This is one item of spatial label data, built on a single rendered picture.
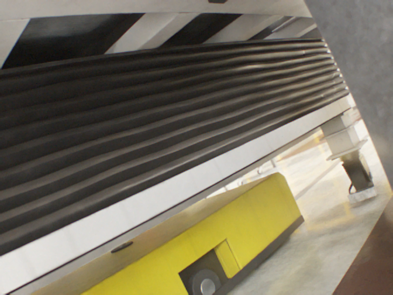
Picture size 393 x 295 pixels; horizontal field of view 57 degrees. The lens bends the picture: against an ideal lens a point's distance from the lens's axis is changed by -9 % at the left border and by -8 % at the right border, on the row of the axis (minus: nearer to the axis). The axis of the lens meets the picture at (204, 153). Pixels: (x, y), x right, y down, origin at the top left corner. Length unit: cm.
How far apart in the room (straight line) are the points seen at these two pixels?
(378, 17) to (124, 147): 64
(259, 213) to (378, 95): 95
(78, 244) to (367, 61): 50
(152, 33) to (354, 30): 60
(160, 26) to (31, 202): 52
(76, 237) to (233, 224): 76
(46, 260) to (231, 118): 79
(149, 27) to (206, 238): 64
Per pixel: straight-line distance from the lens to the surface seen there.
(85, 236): 65
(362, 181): 169
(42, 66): 90
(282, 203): 156
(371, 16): 54
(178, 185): 78
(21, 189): 78
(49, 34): 105
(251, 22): 139
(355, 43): 55
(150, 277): 106
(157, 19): 101
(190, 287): 123
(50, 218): 79
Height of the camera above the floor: 43
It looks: 1 degrees up
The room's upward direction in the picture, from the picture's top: 25 degrees counter-clockwise
